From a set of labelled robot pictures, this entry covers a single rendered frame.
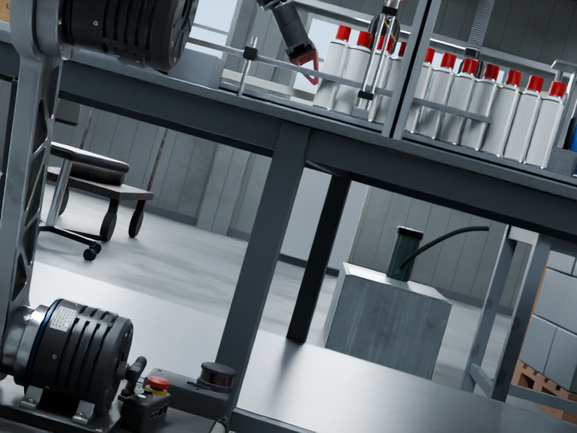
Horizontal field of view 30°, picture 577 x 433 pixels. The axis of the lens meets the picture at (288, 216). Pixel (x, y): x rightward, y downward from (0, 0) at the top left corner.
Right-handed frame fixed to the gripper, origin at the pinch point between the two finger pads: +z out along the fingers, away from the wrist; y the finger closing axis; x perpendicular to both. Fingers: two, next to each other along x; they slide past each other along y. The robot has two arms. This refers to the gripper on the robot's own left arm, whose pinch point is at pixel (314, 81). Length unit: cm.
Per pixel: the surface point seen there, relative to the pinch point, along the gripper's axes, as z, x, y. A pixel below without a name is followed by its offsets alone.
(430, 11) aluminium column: -1.2, -30.6, -16.9
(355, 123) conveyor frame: 13.7, -5.2, -6.4
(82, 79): -15, 41, -43
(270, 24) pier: -168, 67, 773
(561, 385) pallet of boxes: 140, -32, 233
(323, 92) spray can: 3.7, -1.0, -3.6
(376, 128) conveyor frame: 16.8, -9.1, -6.5
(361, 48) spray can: -2.1, -13.4, -2.1
